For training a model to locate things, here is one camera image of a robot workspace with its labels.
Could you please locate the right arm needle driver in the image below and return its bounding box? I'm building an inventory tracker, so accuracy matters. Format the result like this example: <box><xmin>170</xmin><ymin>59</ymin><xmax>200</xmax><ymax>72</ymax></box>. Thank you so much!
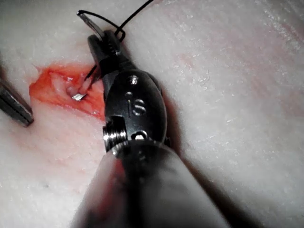
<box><xmin>99</xmin><ymin>55</ymin><xmax>171</xmax><ymax>158</ymax></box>

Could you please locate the right arm needle driver jaw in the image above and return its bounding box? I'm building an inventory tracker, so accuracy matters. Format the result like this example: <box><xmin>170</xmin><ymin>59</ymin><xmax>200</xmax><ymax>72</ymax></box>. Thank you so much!
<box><xmin>87</xmin><ymin>34</ymin><xmax>109</xmax><ymax>64</ymax></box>
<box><xmin>103</xmin><ymin>29</ymin><xmax>122</xmax><ymax>59</ymax></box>

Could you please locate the left arm needle driver jaw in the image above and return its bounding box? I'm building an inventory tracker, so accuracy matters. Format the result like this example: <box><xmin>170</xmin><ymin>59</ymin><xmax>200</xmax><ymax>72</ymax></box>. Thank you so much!
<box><xmin>0</xmin><ymin>97</ymin><xmax>29</xmax><ymax>128</ymax></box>
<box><xmin>0</xmin><ymin>79</ymin><xmax>34</xmax><ymax>125</ymax></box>

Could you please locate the curved steel needle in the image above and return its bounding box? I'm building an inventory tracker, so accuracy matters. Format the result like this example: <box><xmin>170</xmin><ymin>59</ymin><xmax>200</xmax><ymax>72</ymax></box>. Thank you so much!
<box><xmin>71</xmin><ymin>10</ymin><xmax>105</xmax><ymax>101</ymax></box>

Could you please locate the black thread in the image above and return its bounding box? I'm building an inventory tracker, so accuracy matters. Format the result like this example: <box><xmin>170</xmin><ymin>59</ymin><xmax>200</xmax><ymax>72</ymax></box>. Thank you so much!
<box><xmin>76</xmin><ymin>0</ymin><xmax>155</xmax><ymax>40</ymax></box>

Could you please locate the tissue pad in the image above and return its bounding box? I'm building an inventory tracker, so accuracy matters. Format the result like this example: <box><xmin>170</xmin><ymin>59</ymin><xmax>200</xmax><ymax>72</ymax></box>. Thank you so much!
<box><xmin>0</xmin><ymin>0</ymin><xmax>304</xmax><ymax>228</ymax></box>

